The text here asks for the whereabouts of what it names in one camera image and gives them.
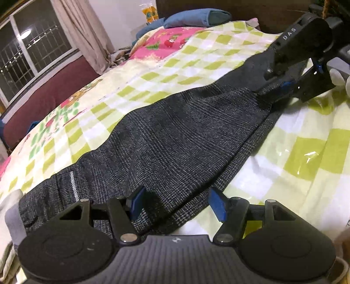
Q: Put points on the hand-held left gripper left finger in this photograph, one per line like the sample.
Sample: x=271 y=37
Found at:
x=136 y=203

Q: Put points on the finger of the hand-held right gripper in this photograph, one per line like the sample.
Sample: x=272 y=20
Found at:
x=276 y=82
x=314 y=84

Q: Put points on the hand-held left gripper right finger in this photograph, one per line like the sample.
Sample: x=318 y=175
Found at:
x=218 y=204

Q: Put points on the dark grey checked pants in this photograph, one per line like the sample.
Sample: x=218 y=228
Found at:
x=177 y=136

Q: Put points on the person's right hand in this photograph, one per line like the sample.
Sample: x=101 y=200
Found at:
x=339 y=75

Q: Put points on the green white checkered bed sheet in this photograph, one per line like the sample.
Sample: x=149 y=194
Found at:
x=300 y=136

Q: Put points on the dark brown headboard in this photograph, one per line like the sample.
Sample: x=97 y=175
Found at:
x=259 y=11

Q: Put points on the blue pillow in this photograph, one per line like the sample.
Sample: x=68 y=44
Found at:
x=197 y=19

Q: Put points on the pink cartoon printed quilt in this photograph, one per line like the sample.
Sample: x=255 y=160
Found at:
x=164 y=43

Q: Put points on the dark blue cloth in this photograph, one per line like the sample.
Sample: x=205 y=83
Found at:
x=147 y=30

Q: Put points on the yellow packet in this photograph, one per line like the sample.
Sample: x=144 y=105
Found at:
x=149 y=13

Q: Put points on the patterned cloth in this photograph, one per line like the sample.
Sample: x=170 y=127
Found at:
x=121 y=57

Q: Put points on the beige curtain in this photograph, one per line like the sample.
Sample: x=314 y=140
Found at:
x=84 y=30

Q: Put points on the window with metal bars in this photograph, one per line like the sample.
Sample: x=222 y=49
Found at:
x=32 y=49

